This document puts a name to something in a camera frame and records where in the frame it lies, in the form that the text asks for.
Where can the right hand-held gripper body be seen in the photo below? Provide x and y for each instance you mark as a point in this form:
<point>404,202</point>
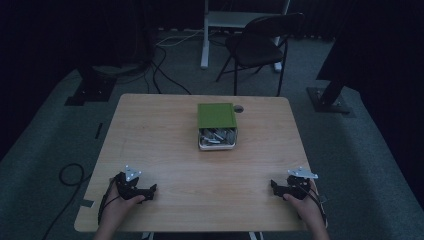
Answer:
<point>296,188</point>

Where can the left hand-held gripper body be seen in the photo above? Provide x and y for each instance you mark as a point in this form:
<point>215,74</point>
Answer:
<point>128,186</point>

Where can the white drawer tray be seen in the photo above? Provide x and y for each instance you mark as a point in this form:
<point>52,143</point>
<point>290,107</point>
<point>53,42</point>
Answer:
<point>217,147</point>

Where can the green box sleeve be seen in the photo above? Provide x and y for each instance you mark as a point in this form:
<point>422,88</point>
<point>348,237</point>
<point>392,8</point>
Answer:
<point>216,115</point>

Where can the person's left hand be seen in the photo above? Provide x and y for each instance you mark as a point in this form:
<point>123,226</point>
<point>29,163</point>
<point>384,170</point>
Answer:
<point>116,211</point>

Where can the person's right hand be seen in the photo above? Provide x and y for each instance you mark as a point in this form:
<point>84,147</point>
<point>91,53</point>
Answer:
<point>310,213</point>

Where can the white table leg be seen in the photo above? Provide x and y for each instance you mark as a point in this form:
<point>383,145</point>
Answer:
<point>256,236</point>
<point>147,236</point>

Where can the black floor tape strip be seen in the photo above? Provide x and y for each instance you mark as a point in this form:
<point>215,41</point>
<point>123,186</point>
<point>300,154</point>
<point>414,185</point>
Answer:
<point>99,130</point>

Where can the pile of small grey pieces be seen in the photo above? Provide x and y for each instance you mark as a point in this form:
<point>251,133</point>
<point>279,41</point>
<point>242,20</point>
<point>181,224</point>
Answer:
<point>216,136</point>

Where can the grey table grommet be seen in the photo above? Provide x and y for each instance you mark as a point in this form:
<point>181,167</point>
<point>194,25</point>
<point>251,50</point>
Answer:
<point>238,108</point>

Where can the black stand base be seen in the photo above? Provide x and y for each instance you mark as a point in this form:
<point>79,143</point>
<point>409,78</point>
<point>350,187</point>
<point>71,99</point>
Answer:
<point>91,88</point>

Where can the black folding chair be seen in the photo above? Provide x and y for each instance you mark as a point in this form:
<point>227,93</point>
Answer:
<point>256,50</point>

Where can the black stand with base plate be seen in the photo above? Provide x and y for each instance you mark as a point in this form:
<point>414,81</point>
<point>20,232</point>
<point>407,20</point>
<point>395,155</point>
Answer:
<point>328,100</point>

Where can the white desk frame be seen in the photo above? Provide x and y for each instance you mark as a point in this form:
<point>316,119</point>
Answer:
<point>230,19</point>

